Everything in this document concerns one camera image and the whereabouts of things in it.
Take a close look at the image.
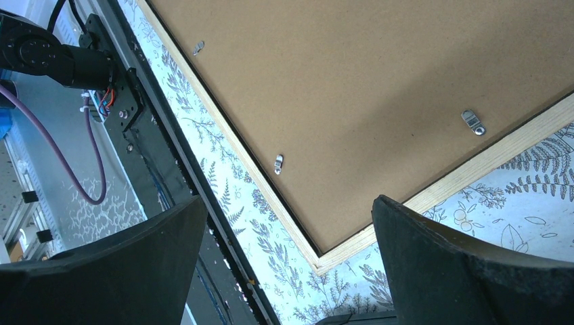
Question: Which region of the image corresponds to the black picture frame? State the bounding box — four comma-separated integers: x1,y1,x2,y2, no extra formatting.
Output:
138,1,573,275

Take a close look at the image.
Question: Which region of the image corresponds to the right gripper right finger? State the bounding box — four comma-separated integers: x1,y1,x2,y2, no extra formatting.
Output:
372,196,573,324

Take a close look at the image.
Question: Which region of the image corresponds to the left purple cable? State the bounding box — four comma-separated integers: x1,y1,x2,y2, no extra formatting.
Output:
0,83,108,207

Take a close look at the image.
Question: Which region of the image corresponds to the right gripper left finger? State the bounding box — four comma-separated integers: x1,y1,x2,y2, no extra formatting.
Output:
1,196,208,324

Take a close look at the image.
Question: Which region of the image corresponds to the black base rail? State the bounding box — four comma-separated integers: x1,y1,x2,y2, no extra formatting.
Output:
77,1,279,324

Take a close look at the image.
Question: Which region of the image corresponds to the grey slotted cable duct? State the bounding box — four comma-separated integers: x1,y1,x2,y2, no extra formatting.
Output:
1,72,73,257

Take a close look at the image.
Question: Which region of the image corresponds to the floral table mat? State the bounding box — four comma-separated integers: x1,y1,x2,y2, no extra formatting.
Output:
120,1,573,324

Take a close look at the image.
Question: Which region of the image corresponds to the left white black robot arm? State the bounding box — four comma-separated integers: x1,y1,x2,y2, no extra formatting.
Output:
1,10,118,90

